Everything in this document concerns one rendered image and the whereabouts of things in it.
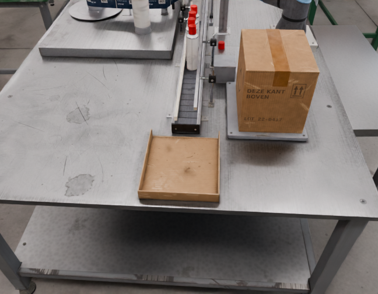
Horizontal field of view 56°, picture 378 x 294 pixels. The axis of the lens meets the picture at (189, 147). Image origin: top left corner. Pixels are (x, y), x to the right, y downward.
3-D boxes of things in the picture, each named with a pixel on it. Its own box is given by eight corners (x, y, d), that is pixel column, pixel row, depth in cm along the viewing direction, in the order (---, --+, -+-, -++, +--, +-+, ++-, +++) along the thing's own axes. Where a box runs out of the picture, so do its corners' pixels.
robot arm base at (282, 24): (273, 24, 182) (277, 5, 175) (303, 25, 182) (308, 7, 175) (276, 39, 172) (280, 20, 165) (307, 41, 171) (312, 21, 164)
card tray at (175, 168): (151, 136, 136) (150, 128, 133) (219, 138, 135) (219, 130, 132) (138, 198, 115) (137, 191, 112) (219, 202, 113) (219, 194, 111)
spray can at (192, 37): (187, 65, 164) (186, 22, 149) (198, 65, 163) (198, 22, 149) (186, 71, 160) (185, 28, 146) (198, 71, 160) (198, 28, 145)
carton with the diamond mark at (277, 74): (235, 86, 156) (241, 28, 137) (290, 87, 155) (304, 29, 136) (238, 132, 134) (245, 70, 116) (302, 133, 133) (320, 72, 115)
